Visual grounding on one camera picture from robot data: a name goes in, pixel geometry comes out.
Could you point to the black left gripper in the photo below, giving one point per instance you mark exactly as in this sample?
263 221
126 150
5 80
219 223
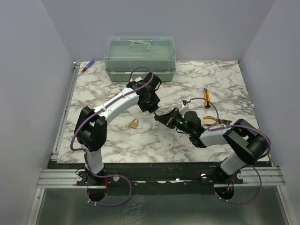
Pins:
154 100

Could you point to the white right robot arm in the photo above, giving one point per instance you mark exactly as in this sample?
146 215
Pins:
247 145

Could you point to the yellow utility knife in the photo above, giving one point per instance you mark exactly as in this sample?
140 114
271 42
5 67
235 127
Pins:
206 95

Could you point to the aluminium frame rail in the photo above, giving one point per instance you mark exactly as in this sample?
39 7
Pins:
39 194

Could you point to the yellow black pliers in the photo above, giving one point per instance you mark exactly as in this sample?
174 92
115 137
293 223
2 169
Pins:
216 120

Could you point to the red blue screwdriver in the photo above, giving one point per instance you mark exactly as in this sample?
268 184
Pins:
88 66

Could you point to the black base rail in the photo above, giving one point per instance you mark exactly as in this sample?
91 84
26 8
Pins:
157 178

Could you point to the small brass padlock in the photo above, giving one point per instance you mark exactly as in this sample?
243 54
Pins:
134 123

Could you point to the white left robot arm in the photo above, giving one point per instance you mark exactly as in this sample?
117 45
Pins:
91 128

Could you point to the green transparent toolbox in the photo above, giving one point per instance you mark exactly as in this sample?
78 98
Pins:
124 54

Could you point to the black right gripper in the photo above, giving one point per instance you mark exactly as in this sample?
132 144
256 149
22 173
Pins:
168 119

